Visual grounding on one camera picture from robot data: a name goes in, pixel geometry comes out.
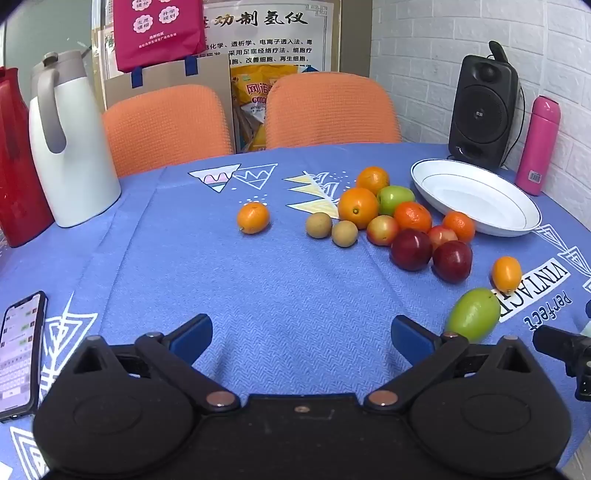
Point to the white thermos jug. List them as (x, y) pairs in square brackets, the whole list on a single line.
[(78, 161)]

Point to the red thermos jug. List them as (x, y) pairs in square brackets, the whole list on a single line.
[(18, 184)]

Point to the white plate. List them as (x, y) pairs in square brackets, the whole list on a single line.
[(475, 198)]

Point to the black smartphone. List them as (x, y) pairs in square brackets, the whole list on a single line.
[(18, 355)]

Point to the yellow snack packet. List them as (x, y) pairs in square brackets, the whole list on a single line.
[(251, 101)]

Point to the small oval orange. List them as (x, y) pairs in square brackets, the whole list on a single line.
[(506, 274)]

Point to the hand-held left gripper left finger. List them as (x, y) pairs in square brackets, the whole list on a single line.
[(191, 334)]

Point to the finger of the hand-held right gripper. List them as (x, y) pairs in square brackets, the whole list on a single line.
[(561, 345)]

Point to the green oblong mango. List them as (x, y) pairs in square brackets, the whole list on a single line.
[(474, 315)]

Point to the magenta tote bag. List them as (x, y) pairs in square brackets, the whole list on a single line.
[(157, 32)]

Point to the reddish tangerine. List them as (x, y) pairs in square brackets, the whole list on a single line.
[(459, 226), (412, 216)]

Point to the medium orange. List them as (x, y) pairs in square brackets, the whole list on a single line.
[(373, 179)]

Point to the dark red plum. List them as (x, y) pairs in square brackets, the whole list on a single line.
[(452, 261), (411, 249)]

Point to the pink plum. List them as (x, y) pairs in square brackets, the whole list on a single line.
[(382, 230), (442, 235)]

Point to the blue printed tablecloth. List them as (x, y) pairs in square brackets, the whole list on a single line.
[(277, 286)]

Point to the cardboard board with blue tape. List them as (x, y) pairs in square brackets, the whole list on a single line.
[(161, 76)]

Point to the wall poster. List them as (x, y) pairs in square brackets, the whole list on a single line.
[(277, 32)]

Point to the small round mandarin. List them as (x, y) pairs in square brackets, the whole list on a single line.
[(253, 217)]

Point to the pink thermos bottle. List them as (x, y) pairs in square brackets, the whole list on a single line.
[(538, 143)]

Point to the black speaker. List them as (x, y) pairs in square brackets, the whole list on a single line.
[(482, 110)]

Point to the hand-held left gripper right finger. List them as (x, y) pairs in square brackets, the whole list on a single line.
[(411, 337)]

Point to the green apple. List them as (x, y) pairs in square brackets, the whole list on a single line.
[(396, 197)]

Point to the large orange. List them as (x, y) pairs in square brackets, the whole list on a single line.
[(358, 208)]

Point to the orange chair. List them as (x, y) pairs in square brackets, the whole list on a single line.
[(332, 110), (166, 129)]

